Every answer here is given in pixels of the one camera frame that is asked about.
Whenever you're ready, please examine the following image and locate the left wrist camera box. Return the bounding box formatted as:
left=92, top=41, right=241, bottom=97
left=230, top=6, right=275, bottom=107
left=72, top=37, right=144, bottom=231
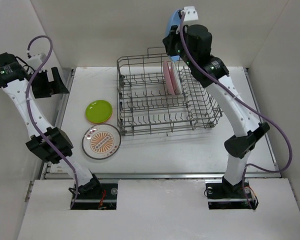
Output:
left=25, top=53, right=46, bottom=70

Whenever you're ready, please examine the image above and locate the plain white plate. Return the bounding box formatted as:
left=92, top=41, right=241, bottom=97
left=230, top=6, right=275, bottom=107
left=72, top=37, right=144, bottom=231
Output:
left=170, top=61, right=182, bottom=95

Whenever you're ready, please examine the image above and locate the blue plate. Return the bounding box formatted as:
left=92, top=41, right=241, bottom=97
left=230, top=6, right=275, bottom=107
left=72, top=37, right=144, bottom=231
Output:
left=163, top=9, right=184, bottom=62

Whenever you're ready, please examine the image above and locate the left aluminium rail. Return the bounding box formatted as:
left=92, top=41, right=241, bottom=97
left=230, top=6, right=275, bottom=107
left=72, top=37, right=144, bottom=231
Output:
left=38, top=67, right=76, bottom=180

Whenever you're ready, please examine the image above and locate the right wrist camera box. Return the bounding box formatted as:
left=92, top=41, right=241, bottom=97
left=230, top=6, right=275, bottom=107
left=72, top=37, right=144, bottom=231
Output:
left=181, top=6, right=199, bottom=22

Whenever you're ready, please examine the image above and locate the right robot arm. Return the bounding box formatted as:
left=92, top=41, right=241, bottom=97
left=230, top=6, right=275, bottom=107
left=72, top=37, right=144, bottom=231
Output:
left=162, top=24, right=270, bottom=197

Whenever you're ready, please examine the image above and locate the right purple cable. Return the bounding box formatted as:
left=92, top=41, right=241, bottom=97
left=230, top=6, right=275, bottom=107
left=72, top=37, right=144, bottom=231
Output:
left=178, top=11, right=294, bottom=210

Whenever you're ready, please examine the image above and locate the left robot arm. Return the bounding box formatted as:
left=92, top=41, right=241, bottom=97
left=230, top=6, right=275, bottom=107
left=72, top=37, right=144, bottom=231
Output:
left=0, top=52, right=103, bottom=199

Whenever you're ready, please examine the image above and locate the pink plate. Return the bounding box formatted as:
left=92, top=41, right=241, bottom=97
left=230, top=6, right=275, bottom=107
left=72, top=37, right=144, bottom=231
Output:
left=162, top=60, right=176, bottom=96

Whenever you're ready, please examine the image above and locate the grey wire dish rack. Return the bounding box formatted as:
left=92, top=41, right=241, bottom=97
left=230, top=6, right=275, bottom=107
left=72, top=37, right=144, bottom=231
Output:
left=116, top=47, right=223, bottom=136

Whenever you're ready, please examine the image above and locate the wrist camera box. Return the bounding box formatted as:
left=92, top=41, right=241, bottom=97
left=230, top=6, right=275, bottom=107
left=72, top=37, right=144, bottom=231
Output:
left=181, top=6, right=199, bottom=22
left=25, top=53, right=46, bottom=70

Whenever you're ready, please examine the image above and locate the white plate orange sunburst pattern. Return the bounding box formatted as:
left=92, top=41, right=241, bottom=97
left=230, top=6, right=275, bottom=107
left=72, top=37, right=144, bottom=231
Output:
left=81, top=123, right=122, bottom=161

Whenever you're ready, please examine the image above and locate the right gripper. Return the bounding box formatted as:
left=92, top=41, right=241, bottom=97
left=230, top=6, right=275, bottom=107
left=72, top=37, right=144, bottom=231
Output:
left=162, top=24, right=196, bottom=69

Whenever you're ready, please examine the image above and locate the lime green plate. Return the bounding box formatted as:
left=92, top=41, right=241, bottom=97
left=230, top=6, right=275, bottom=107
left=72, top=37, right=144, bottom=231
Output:
left=85, top=99, right=113, bottom=121

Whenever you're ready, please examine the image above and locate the front aluminium rail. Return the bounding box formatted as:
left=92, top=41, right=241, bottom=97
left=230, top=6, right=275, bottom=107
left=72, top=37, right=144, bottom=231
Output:
left=44, top=171, right=282, bottom=180

